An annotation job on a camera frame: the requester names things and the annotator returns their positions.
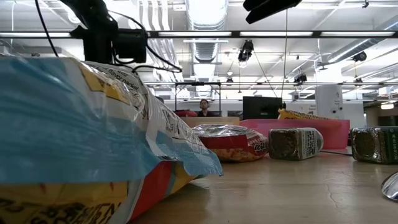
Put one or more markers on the person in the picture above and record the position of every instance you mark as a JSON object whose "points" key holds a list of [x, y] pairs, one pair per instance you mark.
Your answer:
{"points": [[204, 107]]}

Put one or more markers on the white pillar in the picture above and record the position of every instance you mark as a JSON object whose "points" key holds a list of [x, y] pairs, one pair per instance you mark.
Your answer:
{"points": [[329, 102]]}

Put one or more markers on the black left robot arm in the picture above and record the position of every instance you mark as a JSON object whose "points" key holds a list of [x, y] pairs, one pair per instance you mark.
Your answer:
{"points": [[93, 12]]}

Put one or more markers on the black overhead crossbar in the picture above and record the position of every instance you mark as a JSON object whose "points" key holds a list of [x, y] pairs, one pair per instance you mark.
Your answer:
{"points": [[236, 34]]}

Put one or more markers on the white label spice jar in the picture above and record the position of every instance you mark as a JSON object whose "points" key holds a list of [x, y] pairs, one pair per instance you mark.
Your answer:
{"points": [[289, 144]]}

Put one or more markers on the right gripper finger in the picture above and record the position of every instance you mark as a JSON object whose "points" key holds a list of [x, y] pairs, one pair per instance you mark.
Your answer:
{"points": [[270, 9]]}

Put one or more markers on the plain silver spoon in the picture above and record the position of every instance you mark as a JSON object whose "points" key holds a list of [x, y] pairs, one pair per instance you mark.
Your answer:
{"points": [[392, 188]]}

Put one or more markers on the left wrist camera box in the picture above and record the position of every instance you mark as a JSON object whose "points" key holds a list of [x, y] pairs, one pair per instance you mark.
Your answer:
{"points": [[132, 46]]}

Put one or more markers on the red ramen packet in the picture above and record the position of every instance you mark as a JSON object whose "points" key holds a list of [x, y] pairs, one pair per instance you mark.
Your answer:
{"points": [[230, 146]]}

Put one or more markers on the black background rig frame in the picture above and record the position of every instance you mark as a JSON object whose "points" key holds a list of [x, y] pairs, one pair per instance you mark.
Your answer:
{"points": [[197, 83]]}

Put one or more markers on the black computer monitor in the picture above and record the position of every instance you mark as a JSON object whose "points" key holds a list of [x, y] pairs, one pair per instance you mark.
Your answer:
{"points": [[262, 109]]}

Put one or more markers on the pink plastic tray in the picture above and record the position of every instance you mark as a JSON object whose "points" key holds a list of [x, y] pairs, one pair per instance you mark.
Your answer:
{"points": [[335, 137]]}

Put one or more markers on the yellow ramen packet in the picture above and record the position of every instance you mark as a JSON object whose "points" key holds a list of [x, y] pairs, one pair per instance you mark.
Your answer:
{"points": [[289, 115]]}

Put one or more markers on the red rounded object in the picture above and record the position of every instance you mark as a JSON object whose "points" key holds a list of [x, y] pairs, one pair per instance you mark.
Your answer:
{"points": [[186, 114]]}

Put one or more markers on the green label spice jar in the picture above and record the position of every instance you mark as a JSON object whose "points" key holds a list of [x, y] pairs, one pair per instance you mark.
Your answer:
{"points": [[370, 143]]}

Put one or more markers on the rectangular ceiling lamp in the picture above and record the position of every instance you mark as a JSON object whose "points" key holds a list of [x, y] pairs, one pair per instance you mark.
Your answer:
{"points": [[387, 106]]}

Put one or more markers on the blue ramen packet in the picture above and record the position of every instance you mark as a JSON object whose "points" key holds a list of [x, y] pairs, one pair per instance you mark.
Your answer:
{"points": [[77, 124]]}

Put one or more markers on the black ceiling spotlight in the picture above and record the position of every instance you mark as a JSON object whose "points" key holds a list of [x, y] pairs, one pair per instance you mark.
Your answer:
{"points": [[300, 77], [360, 56], [245, 51]]}

